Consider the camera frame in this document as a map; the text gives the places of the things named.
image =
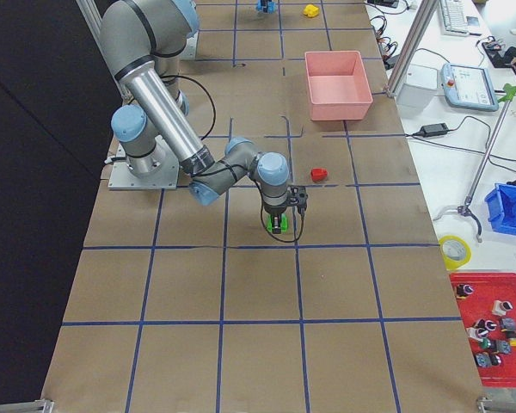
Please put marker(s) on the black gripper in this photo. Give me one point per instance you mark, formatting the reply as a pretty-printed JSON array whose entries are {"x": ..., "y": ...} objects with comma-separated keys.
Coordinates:
[{"x": 275, "y": 212}]

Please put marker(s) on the green toy block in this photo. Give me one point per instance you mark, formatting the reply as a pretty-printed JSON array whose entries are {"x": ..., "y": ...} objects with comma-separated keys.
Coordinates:
[{"x": 277, "y": 223}]

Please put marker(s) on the red toy block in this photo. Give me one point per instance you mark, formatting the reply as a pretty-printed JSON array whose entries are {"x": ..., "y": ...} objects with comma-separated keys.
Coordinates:
[{"x": 318, "y": 174}]

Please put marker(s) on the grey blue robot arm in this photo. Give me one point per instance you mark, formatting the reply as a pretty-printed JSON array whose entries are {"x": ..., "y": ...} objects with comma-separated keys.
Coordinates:
[{"x": 133, "y": 35}]

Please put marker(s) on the pink plastic box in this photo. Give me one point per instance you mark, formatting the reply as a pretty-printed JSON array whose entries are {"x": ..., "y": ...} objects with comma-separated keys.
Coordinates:
[{"x": 337, "y": 85}]

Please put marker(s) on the white square box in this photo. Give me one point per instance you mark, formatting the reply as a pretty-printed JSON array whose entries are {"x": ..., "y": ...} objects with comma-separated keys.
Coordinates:
[{"x": 418, "y": 89}]

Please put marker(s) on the brown paper table cover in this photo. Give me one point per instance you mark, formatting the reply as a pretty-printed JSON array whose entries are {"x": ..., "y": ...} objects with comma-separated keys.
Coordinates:
[{"x": 178, "y": 307}]

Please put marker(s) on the black power adapter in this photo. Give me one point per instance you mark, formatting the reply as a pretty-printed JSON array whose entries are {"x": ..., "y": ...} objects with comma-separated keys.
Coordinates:
[{"x": 434, "y": 130}]

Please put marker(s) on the yellow tape roll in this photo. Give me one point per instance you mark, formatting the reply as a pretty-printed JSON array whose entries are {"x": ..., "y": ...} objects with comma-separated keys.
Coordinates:
[{"x": 455, "y": 251}]

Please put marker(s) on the black white push button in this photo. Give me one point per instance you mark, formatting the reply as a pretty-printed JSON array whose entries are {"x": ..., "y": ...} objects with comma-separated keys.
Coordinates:
[{"x": 463, "y": 290}]

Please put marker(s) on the yellow toy block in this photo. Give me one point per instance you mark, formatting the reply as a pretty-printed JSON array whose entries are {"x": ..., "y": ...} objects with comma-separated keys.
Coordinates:
[{"x": 311, "y": 11}]

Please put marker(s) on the blue toy block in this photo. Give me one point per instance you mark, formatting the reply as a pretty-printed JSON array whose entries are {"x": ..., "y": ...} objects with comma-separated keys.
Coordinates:
[{"x": 266, "y": 6}]

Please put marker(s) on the robot teach pendant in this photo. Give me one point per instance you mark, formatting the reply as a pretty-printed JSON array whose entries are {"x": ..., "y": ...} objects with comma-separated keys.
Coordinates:
[{"x": 468, "y": 87}]

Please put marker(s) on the blue storage bin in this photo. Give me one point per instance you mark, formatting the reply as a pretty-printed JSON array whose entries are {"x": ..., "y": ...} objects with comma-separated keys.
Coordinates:
[{"x": 501, "y": 203}]

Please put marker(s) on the white pink push button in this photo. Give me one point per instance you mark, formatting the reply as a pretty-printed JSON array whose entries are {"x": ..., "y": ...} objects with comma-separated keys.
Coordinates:
[{"x": 481, "y": 329}]

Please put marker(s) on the red plastic tray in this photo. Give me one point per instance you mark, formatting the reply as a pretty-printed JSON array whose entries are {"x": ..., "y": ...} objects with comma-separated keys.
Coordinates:
[{"x": 487, "y": 304}]

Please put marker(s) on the white keyboard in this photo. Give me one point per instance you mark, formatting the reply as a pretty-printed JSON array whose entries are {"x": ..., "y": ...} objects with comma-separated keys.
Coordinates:
[{"x": 454, "y": 20}]

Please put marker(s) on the long metal grabber tool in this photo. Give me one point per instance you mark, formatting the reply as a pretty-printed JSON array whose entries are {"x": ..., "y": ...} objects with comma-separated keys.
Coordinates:
[{"x": 464, "y": 209}]

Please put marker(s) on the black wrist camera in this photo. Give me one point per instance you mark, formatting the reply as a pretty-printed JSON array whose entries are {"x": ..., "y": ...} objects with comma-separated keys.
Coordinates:
[{"x": 297, "y": 197}]

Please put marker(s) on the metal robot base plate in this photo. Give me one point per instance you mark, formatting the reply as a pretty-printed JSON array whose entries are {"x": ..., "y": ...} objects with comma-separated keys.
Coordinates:
[{"x": 159, "y": 170}]

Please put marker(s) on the white black switch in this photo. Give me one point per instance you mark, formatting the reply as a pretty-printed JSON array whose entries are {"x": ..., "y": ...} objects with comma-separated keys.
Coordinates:
[{"x": 501, "y": 308}]

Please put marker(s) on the aluminium frame post right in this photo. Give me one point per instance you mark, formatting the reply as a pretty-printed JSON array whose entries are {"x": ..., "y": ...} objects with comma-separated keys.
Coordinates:
[{"x": 416, "y": 31}]

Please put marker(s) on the aluminium frame post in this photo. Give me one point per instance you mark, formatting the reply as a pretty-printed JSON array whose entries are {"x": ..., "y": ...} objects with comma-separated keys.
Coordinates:
[
  {"x": 416, "y": 31},
  {"x": 93, "y": 19}
]

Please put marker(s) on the blue black switch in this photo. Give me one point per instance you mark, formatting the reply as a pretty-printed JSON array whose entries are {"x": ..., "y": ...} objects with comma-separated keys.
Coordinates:
[{"x": 487, "y": 360}]

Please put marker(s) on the green black switch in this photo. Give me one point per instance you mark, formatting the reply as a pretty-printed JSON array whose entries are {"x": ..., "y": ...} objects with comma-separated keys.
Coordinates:
[{"x": 496, "y": 346}]

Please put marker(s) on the grey yellow switch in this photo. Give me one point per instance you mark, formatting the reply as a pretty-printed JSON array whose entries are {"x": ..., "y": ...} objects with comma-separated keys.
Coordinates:
[{"x": 508, "y": 328}]

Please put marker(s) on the aluminium frame post left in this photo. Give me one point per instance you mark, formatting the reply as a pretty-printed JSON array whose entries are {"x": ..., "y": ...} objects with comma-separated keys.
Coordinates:
[{"x": 93, "y": 19}]

